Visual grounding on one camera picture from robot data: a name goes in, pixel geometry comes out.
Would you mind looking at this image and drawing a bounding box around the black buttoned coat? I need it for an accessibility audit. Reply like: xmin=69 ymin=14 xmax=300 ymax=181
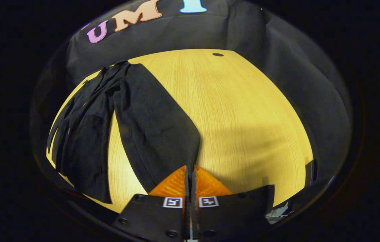
xmin=46 ymin=60 xmax=201 ymax=204

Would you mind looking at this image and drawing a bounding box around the dark chair backrest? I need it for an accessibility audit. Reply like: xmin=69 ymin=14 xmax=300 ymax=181
xmin=305 ymin=159 xmax=318 ymax=188

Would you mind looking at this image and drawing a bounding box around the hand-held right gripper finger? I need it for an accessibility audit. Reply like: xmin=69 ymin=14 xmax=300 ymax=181
xmin=190 ymin=165 xmax=275 ymax=242
xmin=111 ymin=165 xmax=189 ymax=242

